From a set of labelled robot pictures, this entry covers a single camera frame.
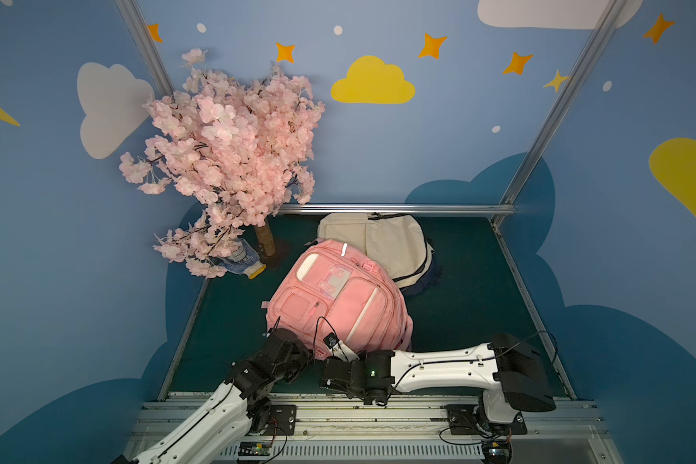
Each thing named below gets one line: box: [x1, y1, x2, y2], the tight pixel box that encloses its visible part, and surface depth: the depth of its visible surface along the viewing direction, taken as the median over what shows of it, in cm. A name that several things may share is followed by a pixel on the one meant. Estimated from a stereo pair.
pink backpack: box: [261, 238, 414, 361], surface depth 91 cm
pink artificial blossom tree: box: [118, 48, 325, 278], surface depth 72 cm
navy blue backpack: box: [401, 253, 443, 297], surface depth 100 cm
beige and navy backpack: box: [317, 212, 441, 297], surface depth 107 cm
